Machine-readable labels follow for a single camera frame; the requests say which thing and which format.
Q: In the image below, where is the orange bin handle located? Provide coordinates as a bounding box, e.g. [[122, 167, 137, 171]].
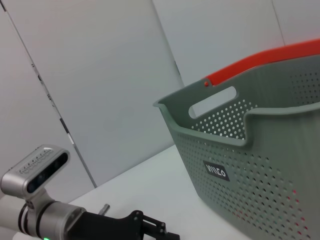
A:
[[203, 38, 320, 87]]

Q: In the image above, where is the grey-green perforated storage bin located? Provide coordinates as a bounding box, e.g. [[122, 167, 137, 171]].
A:
[[152, 53, 320, 240]]

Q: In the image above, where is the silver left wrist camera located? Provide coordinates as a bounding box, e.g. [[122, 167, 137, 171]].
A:
[[0, 144, 71, 201]]

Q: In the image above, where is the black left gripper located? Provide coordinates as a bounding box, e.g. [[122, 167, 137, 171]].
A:
[[66, 209, 181, 240]]

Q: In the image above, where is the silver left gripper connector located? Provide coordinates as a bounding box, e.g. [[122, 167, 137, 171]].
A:
[[98, 203, 111, 216]]

